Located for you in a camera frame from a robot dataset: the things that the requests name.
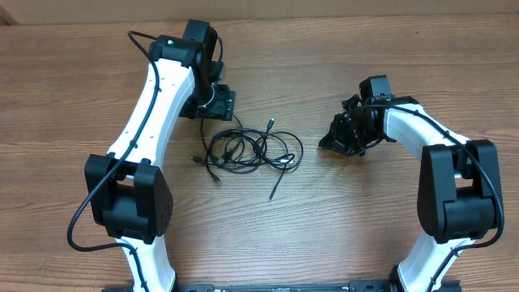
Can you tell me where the black cable with USB-A plug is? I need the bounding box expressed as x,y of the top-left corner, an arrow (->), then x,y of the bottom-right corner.
204,128 -> 305,203

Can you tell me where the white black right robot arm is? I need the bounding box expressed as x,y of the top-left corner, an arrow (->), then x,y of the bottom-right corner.
319,75 -> 504,291

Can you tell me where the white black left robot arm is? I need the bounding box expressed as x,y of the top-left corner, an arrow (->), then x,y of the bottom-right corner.
83,19 -> 235,291

